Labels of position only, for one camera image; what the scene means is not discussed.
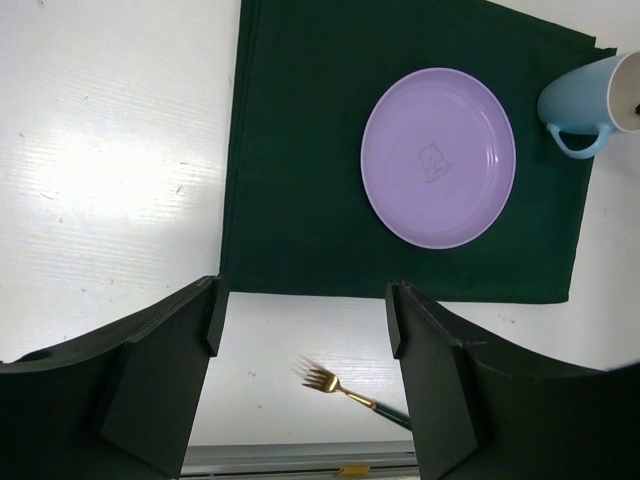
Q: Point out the gold fork green handle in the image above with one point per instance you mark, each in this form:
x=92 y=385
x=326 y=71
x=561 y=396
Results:
x=315 y=376

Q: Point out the dark green cloth placemat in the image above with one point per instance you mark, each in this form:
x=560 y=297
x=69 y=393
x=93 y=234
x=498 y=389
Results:
x=308 y=73

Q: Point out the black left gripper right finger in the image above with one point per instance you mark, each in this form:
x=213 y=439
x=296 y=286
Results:
x=483 y=407

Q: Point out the light blue mug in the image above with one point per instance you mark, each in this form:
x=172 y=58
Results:
x=599 y=99

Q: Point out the lilac plastic plate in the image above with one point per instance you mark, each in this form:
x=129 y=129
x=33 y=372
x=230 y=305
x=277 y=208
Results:
x=438 y=158

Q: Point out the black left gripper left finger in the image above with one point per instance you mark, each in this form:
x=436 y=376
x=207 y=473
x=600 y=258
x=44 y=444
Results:
x=118 y=402

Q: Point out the aluminium front table rail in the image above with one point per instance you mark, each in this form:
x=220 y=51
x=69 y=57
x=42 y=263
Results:
x=344 y=460

